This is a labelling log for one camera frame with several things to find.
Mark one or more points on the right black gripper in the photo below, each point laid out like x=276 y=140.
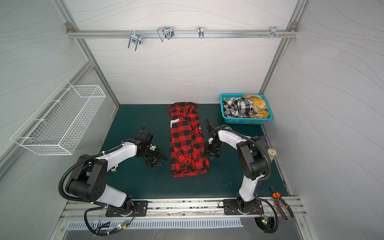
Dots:
x=214 y=148

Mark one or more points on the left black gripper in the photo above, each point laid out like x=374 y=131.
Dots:
x=159 y=155

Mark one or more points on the red black plaid shirt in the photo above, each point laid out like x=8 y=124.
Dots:
x=188 y=157

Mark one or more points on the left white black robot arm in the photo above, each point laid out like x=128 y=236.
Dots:
x=86 y=180

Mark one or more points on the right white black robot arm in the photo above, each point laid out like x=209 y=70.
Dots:
x=256 y=167

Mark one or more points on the teal plastic basket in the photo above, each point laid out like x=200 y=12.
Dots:
x=244 y=121

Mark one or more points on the small metal clip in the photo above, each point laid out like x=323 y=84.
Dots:
x=114 y=169

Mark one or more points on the grey black plaid shirt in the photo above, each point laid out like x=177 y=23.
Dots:
x=238 y=107

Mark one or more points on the yellow plaid shirt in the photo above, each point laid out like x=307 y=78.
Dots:
x=260 y=108

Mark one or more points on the metal u-bolt clamp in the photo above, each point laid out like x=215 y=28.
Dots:
x=135 y=40
x=165 y=32

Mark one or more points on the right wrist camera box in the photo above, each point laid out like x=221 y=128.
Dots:
x=211 y=126

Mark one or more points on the orange handled pliers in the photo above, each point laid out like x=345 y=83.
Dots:
x=281 y=204

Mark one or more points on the white slotted cable duct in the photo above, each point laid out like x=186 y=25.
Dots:
x=149 y=224

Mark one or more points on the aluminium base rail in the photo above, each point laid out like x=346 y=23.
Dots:
x=176 y=208

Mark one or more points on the white wire basket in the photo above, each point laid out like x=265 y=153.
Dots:
x=58 y=125

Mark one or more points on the small metal bracket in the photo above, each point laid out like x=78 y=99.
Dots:
x=201 y=32

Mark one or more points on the metal hook bracket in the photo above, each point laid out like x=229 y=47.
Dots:
x=273 y=34

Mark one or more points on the horizontal aluminium rail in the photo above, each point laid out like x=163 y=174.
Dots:
x=179 y=34

